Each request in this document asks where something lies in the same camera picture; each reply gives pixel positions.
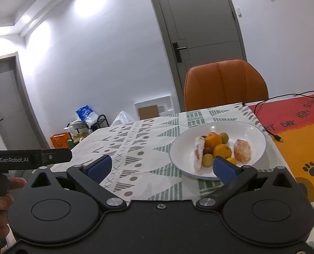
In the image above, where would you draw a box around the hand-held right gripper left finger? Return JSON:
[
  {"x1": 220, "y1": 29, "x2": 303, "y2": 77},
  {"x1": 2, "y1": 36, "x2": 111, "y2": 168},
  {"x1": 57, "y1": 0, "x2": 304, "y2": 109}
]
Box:
[{"x1": 27, "y1": 154, "x2": 128, "y2": 213}]

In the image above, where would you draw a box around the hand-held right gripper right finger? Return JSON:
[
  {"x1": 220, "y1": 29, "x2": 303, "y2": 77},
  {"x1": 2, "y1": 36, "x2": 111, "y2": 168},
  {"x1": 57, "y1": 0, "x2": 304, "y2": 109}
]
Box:
[{"x1": 196, "y1": 156, "x2": 298, "y2": 213}]

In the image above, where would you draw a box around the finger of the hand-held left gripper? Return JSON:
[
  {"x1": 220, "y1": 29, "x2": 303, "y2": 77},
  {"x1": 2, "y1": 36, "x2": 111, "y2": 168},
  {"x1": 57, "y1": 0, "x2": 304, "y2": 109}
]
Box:
[{"x1": 41, "y1": 149, "x2": 73, "y2": 163}]

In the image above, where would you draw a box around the small yellow citrus fruit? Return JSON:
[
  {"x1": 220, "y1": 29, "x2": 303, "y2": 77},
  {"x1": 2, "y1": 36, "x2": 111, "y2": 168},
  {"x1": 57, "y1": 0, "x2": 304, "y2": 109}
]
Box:
[{"x1": 201, "y1": 154, "x2": 215, "y2": 168}]

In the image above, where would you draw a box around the medium orange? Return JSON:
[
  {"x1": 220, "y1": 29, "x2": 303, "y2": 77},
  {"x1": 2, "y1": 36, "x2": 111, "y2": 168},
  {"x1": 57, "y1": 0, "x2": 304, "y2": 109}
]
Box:
[{"x1": 213, "y1": 144, "x2": 232, "y2": 159}]

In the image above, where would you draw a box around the bread packet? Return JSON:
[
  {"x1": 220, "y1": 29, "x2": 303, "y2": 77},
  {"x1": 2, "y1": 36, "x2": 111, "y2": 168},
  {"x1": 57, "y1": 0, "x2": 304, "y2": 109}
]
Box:
[{"x1": 233, "y1": 139, "x2": 253, "y2": 164}]

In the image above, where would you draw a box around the snack packet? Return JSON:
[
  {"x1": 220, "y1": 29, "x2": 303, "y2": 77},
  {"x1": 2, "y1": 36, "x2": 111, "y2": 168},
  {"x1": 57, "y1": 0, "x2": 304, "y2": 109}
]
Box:
[{"x1": 193, "y1": 135, "x2": 207, "y2": 172}]

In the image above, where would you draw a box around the large orange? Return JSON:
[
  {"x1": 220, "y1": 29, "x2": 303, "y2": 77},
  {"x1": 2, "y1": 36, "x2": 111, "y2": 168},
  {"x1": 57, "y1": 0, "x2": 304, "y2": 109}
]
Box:
[{"x1": 205, "y1": 132, "x2": 223, "y2": 149}]

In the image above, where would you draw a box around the white plate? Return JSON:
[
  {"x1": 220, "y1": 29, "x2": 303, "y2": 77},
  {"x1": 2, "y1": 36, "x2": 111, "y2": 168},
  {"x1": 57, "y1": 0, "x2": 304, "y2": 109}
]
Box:
[{"x1": 169, "y1": 121, "x2": 267, "y2": 181}]

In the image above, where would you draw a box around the orange box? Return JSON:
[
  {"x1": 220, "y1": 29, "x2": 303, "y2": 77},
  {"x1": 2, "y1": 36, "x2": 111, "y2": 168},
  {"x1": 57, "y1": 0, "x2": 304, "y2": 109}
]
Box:
[{"x1": 50, "y1": 133, "x2": 71, "y2": 149}]

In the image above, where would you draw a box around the black shoe rack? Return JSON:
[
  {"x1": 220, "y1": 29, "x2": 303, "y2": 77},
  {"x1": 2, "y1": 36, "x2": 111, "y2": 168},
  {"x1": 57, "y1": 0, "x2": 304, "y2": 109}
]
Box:
[{"x1": 67, "y1": 114, "x2": 110, "y2": 141}]

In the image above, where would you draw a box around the blue and white bag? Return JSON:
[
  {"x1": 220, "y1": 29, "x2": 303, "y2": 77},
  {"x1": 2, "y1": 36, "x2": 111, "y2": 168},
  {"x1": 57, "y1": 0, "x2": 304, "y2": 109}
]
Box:
[{"x1": 76, "y1": 105, "x2": 99, "y2": 129}]

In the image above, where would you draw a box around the patterned tablecloth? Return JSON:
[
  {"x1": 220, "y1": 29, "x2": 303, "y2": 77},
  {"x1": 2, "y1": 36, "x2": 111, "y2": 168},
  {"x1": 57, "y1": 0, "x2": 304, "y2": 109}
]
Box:
[{"x1": 51, "y1": 102, "x2": 288, "y2": 202}]

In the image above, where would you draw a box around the clear plastic bag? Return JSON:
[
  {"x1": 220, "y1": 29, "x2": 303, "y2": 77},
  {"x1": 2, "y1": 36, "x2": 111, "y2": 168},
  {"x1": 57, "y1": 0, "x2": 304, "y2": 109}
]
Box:
[{"x1": 112, "y1": 111, "x2": 135, "y2": 126}]

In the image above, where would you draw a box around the grey side door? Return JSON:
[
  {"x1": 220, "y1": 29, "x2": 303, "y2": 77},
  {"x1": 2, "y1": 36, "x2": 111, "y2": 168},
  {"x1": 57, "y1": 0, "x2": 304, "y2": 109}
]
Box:
[{"x1": 0, "y1": 52, "x2": 50, "y2": 152}]

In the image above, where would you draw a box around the brown cardboard sheet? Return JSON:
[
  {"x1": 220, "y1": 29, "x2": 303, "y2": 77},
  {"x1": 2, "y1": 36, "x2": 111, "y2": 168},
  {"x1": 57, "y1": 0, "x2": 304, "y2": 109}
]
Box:
[{"x1": 138, "y1": 105, "x2": 159, "y2": 120}]

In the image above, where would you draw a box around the red and orange mat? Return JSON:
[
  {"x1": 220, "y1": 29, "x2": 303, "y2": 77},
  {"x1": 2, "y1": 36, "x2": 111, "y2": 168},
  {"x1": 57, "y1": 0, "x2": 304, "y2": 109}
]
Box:
[{"x1": 248, "y1": 92, "x2": 314, "y2": 247}]

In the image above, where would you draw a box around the orange chair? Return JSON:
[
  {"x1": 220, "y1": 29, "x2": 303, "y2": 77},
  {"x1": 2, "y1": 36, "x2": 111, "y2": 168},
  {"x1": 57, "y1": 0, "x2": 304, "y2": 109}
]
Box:
[{"x1": 184, "y1": 59, "x2": 269, "y2": 112}]

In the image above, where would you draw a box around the white foam board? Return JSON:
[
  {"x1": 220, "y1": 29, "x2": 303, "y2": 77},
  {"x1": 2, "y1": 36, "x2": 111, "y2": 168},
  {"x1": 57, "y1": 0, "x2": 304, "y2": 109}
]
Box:
[{"x1": 134, "y1": 94, "x2": 173, "y2": 121}]

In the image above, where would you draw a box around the black cable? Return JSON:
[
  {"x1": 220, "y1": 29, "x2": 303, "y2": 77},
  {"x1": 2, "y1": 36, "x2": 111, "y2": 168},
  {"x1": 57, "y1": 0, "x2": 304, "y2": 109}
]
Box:
[{"x1": 242, "y1": 90, "x2": 314, "y2": 141}]

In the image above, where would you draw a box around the black door handle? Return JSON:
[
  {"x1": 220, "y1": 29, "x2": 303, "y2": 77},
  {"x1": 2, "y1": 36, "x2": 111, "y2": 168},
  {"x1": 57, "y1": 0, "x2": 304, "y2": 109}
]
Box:
[{"x1": 172, "y1": 41, "x2": 188, "y2": 64}]

